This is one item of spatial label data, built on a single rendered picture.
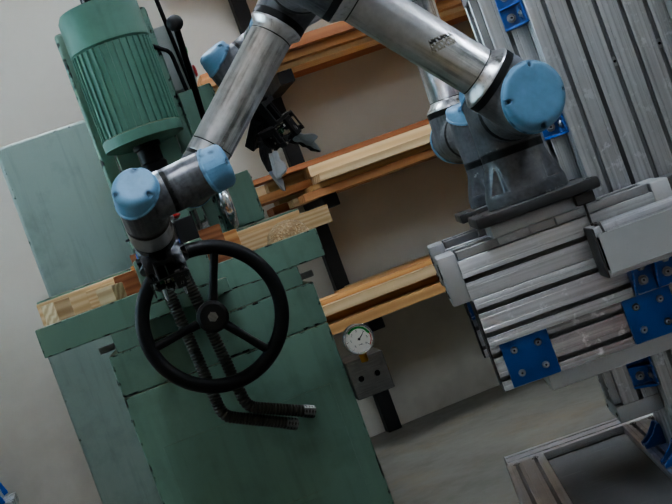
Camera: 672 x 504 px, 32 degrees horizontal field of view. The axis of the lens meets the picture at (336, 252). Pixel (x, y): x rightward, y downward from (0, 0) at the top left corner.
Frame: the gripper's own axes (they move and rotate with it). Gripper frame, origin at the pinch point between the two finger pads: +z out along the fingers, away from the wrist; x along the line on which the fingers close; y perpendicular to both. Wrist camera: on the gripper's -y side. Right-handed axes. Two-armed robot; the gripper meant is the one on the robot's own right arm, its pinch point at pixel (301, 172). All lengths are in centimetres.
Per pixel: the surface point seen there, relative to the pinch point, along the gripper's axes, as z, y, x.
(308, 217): 4.1, 13.7, -15.8
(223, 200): -8.7, -1.3, -20.5
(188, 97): -29.3, -10.1, -4.5
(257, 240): 0.7, 7.6, -25.9
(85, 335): -11, 1, -67
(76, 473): 78, -226, -17
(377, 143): 49, -121, 121
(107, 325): -10, 4, -63
